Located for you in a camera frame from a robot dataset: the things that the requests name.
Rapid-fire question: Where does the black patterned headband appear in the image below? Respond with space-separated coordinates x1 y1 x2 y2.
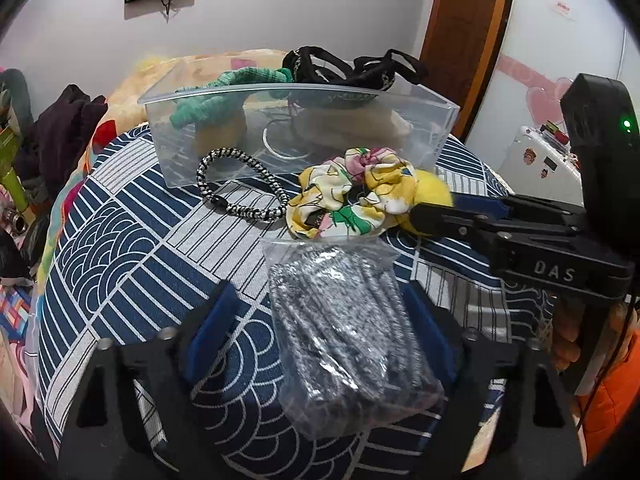
281 46 353 86
347 49 431 95

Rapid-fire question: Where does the yellow fluffy scrunchie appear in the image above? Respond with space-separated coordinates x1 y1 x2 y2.
399 169 457 234

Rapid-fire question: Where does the thin white hair ring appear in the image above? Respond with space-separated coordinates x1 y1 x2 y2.
261 121 303 160

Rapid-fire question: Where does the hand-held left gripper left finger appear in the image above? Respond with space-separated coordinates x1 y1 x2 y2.
57 280 241 480

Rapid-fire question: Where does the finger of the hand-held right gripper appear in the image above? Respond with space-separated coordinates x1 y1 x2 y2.
450 191 516 218
409 202 501 244

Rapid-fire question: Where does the clear plastic box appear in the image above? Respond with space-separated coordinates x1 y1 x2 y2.
137 81 461 191

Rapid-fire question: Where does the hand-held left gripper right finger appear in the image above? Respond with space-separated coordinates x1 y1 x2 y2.
400 282 586 480

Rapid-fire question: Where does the green knitted scrunchie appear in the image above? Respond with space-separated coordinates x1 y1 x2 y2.
168 65 297 129

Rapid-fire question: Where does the brown wooden door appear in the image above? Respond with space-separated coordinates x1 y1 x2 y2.
418 0 519 140

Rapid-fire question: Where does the dark purple clothing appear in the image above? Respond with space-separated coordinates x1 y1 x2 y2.
14 83 109 197

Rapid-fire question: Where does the white stickered suitcase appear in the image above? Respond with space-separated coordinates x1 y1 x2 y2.
492 120 585 207

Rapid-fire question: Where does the bag of grey hair ties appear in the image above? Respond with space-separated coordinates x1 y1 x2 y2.
260 236 447 443

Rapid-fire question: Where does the green bottle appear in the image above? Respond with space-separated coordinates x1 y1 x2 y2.
0 126 32 212

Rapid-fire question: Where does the small white wall label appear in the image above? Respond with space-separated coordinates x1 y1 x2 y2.
549 0 577 22

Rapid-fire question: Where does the person's right hand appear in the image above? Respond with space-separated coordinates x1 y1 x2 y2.
549 304 583 373

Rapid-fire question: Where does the beige fluffy pompom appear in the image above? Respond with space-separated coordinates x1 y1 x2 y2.
299 104 412 147
192 109 247 157

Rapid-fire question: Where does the person's right forearm orange sleeve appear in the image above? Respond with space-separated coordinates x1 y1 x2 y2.
575 302 640 467

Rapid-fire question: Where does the black and white hair tie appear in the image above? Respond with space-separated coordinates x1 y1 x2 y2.
196 146 302 226

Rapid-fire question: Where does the floral fabric scrunchie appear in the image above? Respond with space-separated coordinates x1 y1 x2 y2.
285 145 419 241

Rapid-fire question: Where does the blue white patterned cloth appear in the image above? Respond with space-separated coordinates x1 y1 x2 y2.
30 122 558 480

